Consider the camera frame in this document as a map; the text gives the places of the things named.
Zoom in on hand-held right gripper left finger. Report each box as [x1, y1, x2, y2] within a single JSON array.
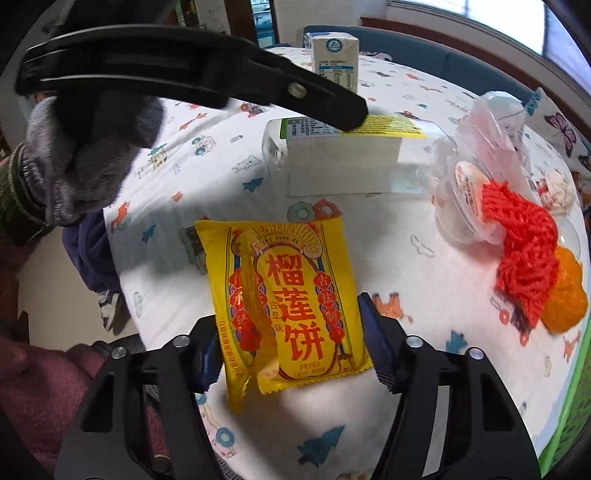
[[54, 314, 232, 480]]

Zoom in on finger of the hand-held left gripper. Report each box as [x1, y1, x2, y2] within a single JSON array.
[[16, 28, 369, 131]]

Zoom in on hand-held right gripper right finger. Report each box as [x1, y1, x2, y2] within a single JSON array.
[[358, 292, 541, 480]]

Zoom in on yellow snack packet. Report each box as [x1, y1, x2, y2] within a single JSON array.
[[194, 218, 374, 415]]

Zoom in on clear plastic box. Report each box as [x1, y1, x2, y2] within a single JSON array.
[[261, 113, 458, 198]]

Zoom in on green plastic basket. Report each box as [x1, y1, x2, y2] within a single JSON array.
[[538, 355, 591, 478]]

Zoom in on clear plastic bag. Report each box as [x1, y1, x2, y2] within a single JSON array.
[[455, 91, 532, 162]]

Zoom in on person's left forearm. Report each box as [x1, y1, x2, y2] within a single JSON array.
[[0, 143, 51, 247]]

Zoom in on person's left hand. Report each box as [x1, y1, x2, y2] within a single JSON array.
[[25, 95, 164, 227]]

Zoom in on small milk carton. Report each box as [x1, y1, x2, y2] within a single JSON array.
[[310, 34, 360, 95]]

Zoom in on printed blanket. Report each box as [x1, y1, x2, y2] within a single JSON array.
[[102, 46, 591, 480]]

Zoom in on person's leg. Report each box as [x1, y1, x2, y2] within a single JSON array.
[[62, 212, 123, 332]]

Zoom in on person's maroon clothing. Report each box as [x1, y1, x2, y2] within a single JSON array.
[[0, 332, 176, 480]]

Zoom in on red mesh net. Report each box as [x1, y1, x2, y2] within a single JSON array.
[[480, 179, 560, 329]]

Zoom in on clear plastic cup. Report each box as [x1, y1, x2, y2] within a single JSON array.
[[431, 159, 509, 245]]

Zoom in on blue sofa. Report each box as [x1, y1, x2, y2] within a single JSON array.
[[302, 25, 536, 102]]

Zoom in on window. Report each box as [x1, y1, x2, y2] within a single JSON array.
[[388, 0, 583, 70]]

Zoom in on clear plastic lid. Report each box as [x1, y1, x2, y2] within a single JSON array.
[[551, 217, 583, 254]]

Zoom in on butterfly print pillow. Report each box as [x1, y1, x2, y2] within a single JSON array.
[[524, 88, 591, 171]]

